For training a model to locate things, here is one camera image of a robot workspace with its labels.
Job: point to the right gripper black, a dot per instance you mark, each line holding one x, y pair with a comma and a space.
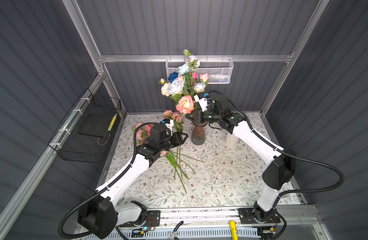
198, 116

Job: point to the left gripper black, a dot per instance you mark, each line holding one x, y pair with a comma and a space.
177, 138

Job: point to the coral red rose stem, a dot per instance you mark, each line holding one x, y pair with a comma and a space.
185, 105

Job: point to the bundle of artificial flowers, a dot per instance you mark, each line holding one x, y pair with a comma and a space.
172, 150

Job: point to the pale blue white rose stem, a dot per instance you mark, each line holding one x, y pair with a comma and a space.
176, 90

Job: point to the light pink rose stem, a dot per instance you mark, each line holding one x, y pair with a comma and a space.
204, 78

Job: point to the white ribbed ceramic vase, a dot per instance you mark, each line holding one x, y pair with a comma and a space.
231, 140

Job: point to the white peony flower stem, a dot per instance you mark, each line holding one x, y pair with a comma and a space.
165, 87

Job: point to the white green peony stem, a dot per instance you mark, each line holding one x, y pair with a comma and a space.
191, 63

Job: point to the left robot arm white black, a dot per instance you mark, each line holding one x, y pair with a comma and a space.
101, 214

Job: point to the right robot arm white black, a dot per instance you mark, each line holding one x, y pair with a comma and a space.
279, 167

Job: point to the pink glass vase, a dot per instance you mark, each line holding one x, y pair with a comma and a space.
198, 134

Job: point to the bottle in white basket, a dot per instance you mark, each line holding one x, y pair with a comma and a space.
219, 79

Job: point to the floral patterned table mat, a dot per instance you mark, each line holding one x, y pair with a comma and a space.
213, 174

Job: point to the yellow marker in black basket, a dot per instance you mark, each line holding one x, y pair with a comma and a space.
112, 122

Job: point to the yellow tool at front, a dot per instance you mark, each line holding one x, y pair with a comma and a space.
233, 230

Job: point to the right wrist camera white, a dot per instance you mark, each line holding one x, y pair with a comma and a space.
203, 102

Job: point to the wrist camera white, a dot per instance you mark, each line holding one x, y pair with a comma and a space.
169, 123
203, 102

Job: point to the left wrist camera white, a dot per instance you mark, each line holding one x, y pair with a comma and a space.
169, 123

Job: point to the white wire mesh basket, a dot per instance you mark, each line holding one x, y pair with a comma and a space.
208, 65

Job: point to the black wire basket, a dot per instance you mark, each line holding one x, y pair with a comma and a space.
84, 137

